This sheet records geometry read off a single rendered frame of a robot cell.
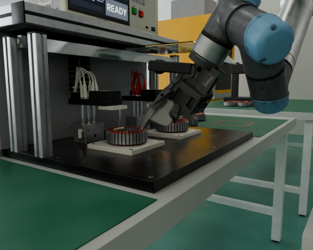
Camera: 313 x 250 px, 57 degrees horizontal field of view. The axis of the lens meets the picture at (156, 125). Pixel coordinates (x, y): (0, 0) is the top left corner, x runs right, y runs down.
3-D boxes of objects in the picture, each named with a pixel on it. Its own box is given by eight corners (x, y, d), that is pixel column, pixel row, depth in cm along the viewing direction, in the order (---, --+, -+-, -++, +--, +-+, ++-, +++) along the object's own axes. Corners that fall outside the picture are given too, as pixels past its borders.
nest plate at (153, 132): (201, 133, 101) (201, 129, 101) (180, 139, 89) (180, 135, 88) (164, 129, 109) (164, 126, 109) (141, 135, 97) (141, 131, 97)
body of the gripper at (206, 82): (186, 118, 63) (216, 70, 58) (159, 95, 67) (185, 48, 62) (201, 114, 70) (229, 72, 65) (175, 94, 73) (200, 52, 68)
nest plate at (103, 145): (165, 145, 81) (165, 140, 81) (131, 156, 69) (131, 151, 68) (123, 139, 89) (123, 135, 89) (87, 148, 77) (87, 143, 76)
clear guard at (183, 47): (236, 65, 103) (237, 47, 102) (210, 60, 83) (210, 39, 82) (159, 68, 120) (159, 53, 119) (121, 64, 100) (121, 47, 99)
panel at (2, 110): (147, 122, 130) (146, 53, 125) (1, 150, 75) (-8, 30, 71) (145, 121, 130) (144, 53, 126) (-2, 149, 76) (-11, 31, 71)
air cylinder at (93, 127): (104, 140, 88) (104, 122, 88) (86, 144, 82) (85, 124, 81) (92, 138, 91) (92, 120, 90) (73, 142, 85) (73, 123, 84)
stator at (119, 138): (155, 141, 80) (155, 127, 80) (130, 148, 71) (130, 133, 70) (124, 137, 86) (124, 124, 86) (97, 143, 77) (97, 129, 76)
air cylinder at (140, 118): (149, 129, 108) (149, 114, 108) (137, 132, 102) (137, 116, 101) (138, 128, 111) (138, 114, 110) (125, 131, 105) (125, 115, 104)
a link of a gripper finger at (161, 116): (153, 138, 62) (183, 107, 63) (134, 121, 64) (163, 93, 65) (156, 142, 64) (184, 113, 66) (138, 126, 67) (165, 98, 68)
